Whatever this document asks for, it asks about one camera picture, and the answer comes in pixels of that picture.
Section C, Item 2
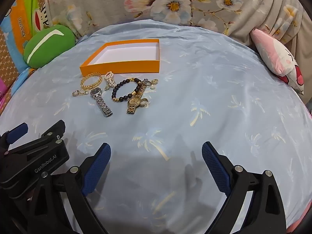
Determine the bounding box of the light blue palm-print bedsheet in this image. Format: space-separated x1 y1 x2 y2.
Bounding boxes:
0 19 312 234

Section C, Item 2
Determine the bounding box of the gold wristwatch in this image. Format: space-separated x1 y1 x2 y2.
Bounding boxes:
126 83 147 114

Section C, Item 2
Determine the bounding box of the pearl bracelet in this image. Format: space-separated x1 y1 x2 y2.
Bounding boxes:
104 71 116 87

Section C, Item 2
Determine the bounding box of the silver wristwatch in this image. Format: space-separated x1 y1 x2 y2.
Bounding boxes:
90 87 113 118

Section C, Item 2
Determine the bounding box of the pink white plush pillow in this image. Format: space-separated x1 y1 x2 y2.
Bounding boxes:
251 28 305 95

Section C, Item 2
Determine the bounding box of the green plush pillow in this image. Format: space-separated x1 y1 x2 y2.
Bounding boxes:
24 25 76 69

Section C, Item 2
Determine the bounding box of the colourful cartoon printed blanket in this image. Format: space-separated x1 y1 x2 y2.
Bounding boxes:
0 0 53 108

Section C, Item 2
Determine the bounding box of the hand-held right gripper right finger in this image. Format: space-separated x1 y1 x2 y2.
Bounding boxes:
202 141 286 234

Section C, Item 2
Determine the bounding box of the gold chain bracelet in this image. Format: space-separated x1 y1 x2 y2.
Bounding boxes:
81 73 103 90

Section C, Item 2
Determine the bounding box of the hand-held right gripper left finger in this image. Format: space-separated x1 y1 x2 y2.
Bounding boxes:
24 143 111 234

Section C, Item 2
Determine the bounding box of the grey floral quilt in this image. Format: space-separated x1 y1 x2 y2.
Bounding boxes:
36 0 311 61

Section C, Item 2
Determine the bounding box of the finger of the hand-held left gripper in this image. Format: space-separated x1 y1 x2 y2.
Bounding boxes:
40 120 66 142
0 123 28 152

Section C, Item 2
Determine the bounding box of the black bead bracelet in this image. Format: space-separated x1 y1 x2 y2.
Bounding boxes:
111 77 142 103

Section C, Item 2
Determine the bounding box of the orange shallow box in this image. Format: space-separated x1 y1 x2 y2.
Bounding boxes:
80 39 161 77

